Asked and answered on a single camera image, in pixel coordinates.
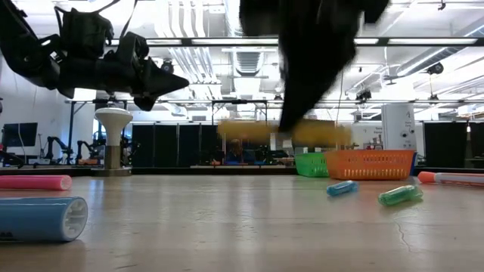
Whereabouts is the black room divider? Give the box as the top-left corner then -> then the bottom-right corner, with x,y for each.
131,122 -> 271,168
470,122 -> 484,169
423,122 -> 469,169

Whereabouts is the blue translucent pen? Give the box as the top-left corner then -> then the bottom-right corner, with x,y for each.
326,180 -> 359,197

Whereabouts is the green highlighter cap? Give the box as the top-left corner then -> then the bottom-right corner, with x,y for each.
377,184 -> 424,207

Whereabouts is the black overhead frame beam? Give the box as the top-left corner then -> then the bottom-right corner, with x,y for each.
37,36 -> 484,48

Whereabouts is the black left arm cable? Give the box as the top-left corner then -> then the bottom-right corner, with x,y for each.
52,0 -> 139,39

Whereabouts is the orange Expo marker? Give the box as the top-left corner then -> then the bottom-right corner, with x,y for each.
417,171 -> 484,189

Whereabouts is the white mushroom-shaped lamp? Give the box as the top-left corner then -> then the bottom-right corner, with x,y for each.
92,107 -> 134,177

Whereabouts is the white cylindrical column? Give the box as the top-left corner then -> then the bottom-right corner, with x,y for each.
380,103 -> 417,152

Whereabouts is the yellow Sharpie highlighter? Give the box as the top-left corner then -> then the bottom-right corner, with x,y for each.
216,119 -> 353,147

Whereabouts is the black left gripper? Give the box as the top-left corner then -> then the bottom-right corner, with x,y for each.
56,32 -> 190,113

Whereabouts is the black computer monitor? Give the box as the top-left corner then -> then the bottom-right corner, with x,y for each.
2,122 -> 39,148

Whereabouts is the orange plastic basket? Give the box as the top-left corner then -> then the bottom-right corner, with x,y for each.
324,150 -> 417,181

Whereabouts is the person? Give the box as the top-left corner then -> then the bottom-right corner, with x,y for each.
225,138 -> 255,166

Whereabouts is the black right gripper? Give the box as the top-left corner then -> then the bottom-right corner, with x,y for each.
278,18 -> 364,132

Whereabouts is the green plastic basket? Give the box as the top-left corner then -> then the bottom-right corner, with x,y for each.
293,152 -> 330,178

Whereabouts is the black aluminium table frame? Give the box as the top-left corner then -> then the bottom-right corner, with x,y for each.
0,165 -> 484,178

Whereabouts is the pink highlighter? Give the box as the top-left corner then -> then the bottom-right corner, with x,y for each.
0,174 -> 73,191

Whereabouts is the blue highlighter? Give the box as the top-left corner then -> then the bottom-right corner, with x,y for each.
0,196 -> 89,243

